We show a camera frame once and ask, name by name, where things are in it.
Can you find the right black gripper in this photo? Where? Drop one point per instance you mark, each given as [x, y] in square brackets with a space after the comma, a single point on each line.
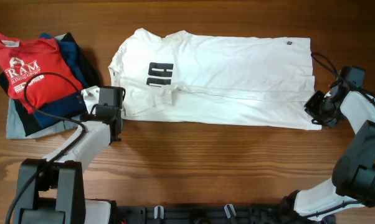
[309, 106]

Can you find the red folded printed t-shirt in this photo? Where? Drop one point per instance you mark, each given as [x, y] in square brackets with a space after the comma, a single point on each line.
[36, 71]

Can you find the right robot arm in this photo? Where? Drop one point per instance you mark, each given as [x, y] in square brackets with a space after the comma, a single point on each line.
[352, 183]

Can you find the grey folded shirt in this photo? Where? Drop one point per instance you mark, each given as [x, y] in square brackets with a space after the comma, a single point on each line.
[22, 125]

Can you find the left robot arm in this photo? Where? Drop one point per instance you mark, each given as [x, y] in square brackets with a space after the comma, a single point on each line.
[50, 190]

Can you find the navy blue folded shirt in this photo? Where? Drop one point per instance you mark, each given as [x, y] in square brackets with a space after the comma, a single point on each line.
[81, 69]

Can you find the white t-shirt black print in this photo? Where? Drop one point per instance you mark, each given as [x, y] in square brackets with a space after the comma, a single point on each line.
[245, 81]

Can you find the black folded shirt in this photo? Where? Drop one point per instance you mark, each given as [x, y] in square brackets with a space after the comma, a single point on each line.
[43, 79]

